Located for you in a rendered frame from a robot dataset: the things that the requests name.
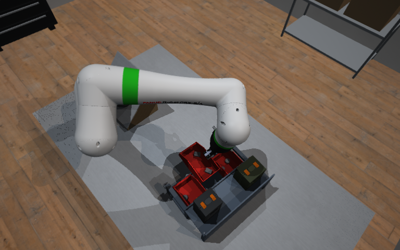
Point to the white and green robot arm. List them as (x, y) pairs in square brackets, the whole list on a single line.
[(104, 87)]

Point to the dark grey metal shelf rack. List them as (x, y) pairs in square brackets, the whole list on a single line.
[(232, 194)]

